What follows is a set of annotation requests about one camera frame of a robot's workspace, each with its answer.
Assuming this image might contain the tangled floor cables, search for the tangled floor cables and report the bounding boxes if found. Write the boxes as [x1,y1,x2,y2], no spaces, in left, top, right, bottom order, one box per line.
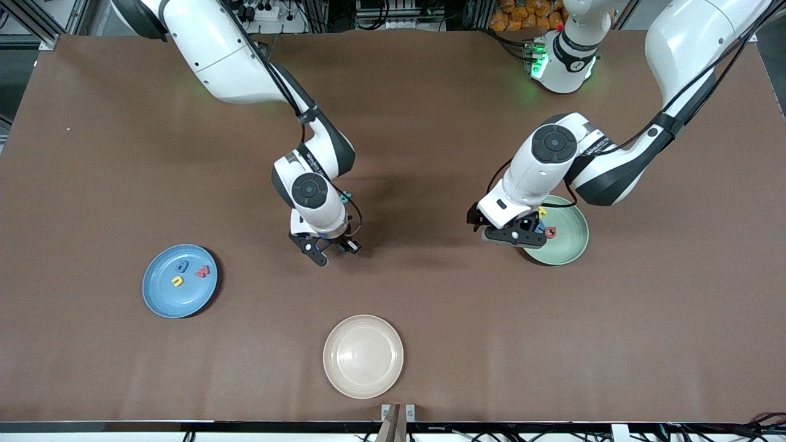
[660,411,786,442]

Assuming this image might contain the beige round plate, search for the beige round plate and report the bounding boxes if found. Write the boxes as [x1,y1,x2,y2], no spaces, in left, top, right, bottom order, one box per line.
[322,314,405,400]

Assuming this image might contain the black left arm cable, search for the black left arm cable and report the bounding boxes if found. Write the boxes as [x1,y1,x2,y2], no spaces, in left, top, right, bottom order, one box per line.
[491,0,774,209]

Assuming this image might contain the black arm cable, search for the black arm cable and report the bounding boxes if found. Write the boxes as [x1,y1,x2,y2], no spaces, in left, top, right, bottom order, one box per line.
[218,0,364,241]
[491,0,774,209]

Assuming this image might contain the bag of oranges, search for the bag of oranges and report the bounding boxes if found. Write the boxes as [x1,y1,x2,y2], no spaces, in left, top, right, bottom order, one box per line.
[491,0,569,31]

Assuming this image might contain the black table edge rail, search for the black table edge rail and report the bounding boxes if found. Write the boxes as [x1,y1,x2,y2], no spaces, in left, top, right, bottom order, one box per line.
[0,421,786,434]

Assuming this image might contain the blue round plate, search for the blue round plate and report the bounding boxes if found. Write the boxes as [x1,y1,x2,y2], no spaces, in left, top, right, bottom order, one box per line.
[142,244,219,319]

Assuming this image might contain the brown table cover sheet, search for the brown table cover sheet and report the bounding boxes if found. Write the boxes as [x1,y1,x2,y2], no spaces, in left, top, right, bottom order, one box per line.
[0,29,786,424]

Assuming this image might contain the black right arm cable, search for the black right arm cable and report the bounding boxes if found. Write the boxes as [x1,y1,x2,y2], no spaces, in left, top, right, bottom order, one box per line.
[218,0,364,241]

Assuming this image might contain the white power strip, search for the white power strip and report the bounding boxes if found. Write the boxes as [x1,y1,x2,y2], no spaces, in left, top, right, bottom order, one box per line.
[243,2,288,20]

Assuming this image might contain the pale green round plate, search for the pale green round plate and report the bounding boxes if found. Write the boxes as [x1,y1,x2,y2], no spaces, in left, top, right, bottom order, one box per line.
[522,195,590,266]

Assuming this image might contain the tan upright post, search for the tan upright post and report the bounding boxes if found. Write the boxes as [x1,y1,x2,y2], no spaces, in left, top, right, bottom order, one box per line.
[376,404,407,442]

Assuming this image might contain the aluminium frame profile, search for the aluminium frame profile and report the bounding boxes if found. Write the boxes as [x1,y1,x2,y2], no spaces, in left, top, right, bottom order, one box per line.
[0,0,84,51]

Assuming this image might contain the small metal edge bracket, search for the small metal edge bracket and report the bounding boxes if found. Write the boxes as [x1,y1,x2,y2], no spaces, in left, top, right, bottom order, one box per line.
[381,403,416,424]

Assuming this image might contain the long white socket strip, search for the long white socket strip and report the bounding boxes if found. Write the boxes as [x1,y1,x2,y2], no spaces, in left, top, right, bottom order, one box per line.
[358,17,444,30]

